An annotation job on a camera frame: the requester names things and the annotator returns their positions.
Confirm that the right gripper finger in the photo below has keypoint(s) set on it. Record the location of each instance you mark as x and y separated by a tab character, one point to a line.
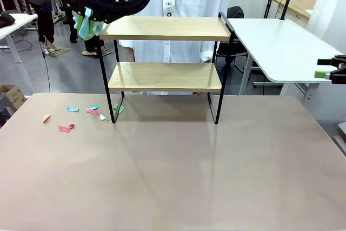
323	74
325	61

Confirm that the turquoise microfiber duster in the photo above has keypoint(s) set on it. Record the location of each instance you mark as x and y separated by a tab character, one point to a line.
86	29

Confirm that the large blue paper scrap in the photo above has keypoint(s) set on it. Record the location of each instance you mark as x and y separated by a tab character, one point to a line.
73	109

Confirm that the orange paper scrap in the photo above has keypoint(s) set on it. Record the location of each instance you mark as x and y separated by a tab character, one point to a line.
46	118

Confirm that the small red paper scrap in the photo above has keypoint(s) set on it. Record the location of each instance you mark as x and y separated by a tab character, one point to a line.
72	126

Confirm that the large red paper scrap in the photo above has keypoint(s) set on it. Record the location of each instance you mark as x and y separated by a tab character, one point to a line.
64	128

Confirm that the person's left hand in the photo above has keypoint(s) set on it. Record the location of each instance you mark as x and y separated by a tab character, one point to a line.
198	93

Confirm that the person in black trousers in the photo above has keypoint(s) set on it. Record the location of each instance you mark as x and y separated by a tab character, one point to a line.
69	25

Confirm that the person in yellow garment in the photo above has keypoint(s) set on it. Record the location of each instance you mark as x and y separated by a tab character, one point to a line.
92	44

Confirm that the person in dark clothing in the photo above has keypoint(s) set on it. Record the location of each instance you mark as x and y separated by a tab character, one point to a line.
44	22

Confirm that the white desk with white legs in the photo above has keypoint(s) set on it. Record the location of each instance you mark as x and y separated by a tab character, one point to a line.
283	47

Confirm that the white desk with round leg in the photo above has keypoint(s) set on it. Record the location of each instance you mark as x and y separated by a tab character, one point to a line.
19	24

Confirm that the wooden background table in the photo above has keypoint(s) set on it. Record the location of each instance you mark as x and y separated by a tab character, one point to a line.
300	5

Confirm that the black bag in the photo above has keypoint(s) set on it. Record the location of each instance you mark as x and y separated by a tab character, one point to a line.
6	20

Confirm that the small blue paper scrap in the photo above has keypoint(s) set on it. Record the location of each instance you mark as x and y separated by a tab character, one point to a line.
94	106

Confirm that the pink red paper scrap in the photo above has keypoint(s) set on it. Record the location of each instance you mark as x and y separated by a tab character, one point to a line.
93	112

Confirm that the cardboard box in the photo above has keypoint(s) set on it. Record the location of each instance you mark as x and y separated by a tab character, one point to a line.
14	95

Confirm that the white paper scrap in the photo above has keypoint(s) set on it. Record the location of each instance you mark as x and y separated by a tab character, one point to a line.
102	117

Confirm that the black office chair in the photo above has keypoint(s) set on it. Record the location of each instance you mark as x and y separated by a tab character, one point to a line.
235	12

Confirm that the grey metal rail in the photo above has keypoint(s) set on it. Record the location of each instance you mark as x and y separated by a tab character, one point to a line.
342	139

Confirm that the wooden two-tier shelf black frame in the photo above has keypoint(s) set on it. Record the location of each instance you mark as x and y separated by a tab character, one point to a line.
162	32

